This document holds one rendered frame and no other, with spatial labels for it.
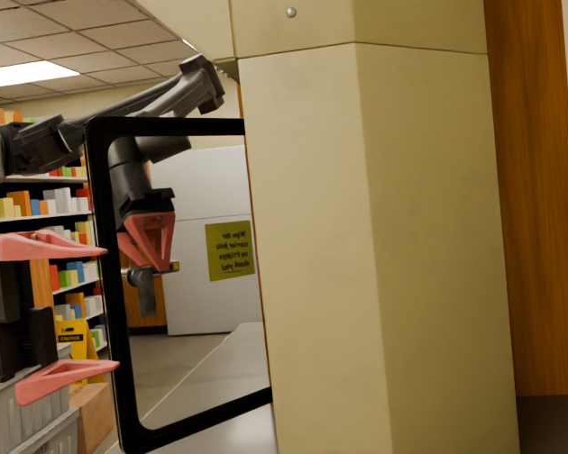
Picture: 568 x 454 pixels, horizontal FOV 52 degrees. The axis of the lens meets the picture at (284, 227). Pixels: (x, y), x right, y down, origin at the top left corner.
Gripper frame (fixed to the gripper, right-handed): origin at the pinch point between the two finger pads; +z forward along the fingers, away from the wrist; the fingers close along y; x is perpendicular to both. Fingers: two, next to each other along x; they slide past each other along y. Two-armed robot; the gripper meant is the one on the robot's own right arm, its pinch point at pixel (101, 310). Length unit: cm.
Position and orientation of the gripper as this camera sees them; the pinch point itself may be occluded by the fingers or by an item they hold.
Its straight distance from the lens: 52.1
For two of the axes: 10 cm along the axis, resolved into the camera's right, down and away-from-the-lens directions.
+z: 9.8, -0.8, -1.7
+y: -0.9, -9.9, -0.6
